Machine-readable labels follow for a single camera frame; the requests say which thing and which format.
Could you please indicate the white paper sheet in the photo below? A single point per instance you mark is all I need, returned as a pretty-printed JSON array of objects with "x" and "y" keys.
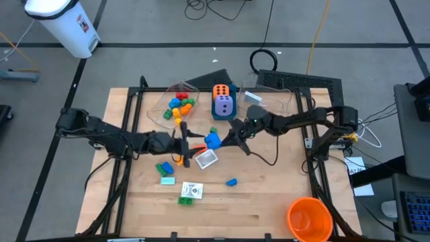
[
  {"x": 354, "y": 164},
  {"x": 364, "y": 190}
]

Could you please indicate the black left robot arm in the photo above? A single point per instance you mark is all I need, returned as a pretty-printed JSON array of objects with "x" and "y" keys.
[{"x": 111, "y": 134}]

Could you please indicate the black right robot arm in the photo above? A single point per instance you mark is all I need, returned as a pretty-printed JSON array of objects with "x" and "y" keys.
[{"x": 302, "y": 119}]

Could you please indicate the black tilted panel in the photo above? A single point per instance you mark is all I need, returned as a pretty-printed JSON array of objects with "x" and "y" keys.
[{"x": 211, "y": 80}]

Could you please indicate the orange plastic bowl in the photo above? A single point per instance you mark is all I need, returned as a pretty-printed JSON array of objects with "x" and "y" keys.
[{"x": 309, "y": 220}]

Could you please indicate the black metal table frame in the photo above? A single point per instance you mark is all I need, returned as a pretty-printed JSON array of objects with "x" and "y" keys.
[{"x": 151, "y": 90}]

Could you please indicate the large blue two-stud block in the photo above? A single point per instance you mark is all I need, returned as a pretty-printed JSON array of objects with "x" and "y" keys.
[{"x": 212, "y": 141}]

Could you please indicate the large green toy brick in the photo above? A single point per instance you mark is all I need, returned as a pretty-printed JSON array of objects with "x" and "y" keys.
[{"x": 185, "y": 201}]

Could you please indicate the orange wedge toy block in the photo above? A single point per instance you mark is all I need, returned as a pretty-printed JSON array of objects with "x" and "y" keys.
[{"x": 185, "y": 109}]

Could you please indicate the red round-stud toy block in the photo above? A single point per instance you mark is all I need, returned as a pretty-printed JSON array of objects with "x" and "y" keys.
[{"x": 181, "y": 95}]

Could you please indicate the yellow toy brick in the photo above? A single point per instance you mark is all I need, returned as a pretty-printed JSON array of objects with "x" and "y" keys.
[{"x": 179, "y": 162}]

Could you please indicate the black desk device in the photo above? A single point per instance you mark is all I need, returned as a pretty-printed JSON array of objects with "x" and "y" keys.
[{"x": 423, "y": 104}]

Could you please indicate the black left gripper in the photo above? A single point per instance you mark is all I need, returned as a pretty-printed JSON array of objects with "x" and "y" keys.
[{"x": 179, "y": 144}]

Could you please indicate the green round-stud toy block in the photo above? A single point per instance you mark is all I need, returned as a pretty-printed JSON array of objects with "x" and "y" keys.
[{"x": 189, "y": 101}]

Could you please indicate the grey stand base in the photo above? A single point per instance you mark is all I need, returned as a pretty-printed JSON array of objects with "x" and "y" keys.
[{"x": 20, "y": 75}]

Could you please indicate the blue-backed playing card deck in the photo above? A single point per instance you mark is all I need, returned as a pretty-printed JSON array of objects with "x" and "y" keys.
[{"x": 252, "y": 98}]

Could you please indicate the grey keyboard desk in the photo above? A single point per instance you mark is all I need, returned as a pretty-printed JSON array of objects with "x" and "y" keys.
[{"x": 396, "y": 188}]

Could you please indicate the white emblem playing card deck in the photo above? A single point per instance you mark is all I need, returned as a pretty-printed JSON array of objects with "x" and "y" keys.
[{"x": 191, "y": 190}]

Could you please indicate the black desk bar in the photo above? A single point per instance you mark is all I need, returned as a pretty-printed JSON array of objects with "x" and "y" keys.
[{"x": 376, "y": 172}]

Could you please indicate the grey side desk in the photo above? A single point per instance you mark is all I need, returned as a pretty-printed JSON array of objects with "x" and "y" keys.
[{"x": 411, "y": 144}]

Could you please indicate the blue rounded toy block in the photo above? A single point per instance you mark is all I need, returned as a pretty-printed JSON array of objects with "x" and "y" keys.
[{"x": 167, "y": 167}]

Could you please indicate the grey-backed playing card deck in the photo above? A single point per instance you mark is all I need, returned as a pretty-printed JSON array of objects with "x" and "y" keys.
[{"x": 206, "y": 159}]

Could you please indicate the small blue toy block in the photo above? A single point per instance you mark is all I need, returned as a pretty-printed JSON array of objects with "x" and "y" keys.
[{"x": 231, "y": 182}]

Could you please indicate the white trash can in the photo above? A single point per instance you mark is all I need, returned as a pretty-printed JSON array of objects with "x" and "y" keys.
[{"x": 67, "y": 30}]

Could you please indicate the black computer keyboard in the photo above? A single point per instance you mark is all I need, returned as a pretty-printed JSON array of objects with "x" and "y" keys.
[{"x": 418, "y": 211}]

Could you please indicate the black caster base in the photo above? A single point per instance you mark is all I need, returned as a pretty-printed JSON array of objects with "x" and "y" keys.
[{"x": 4, "y": 114}]

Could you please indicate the light blue toy block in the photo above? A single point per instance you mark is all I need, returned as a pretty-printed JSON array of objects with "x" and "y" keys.
[{"x": 174, "y": 103}]

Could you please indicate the purple foam die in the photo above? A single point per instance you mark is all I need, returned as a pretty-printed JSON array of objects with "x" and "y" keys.
[{"x": 223, "y": 105}]

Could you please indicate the clear plastic container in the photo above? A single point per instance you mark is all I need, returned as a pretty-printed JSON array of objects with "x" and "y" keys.
[
  {"x": 159, "y": 117},
  {"x": 279, "y": 101}
]

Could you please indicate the green long toy brick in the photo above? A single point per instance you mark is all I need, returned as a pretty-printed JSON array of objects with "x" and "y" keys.
[{"x": 160, "y": 170}]

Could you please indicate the blue plastic bin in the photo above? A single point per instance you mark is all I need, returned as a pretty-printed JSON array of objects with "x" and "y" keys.
[{"x": 223, "y": 118}]

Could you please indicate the white computer mouse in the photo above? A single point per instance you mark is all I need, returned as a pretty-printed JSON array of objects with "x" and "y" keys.
[{"x": 389, "y": 209}]

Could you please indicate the orange eight-stud brick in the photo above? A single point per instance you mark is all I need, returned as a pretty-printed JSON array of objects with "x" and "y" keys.
[{"x": 202, "y": 146}]

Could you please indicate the light teal brick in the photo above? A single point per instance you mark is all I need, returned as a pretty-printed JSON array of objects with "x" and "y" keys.
[{"x": 167, "y": 181}]

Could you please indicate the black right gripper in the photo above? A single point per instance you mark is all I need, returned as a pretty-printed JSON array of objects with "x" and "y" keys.
[{"x": 242, "y": 131}]

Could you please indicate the orange foam die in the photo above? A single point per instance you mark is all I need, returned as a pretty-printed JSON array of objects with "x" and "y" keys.
[{"x": 220, "y": 90}]

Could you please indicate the small green toy brick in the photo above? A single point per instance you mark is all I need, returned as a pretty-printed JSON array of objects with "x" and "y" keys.
[{"x": 213, "y": 130}]

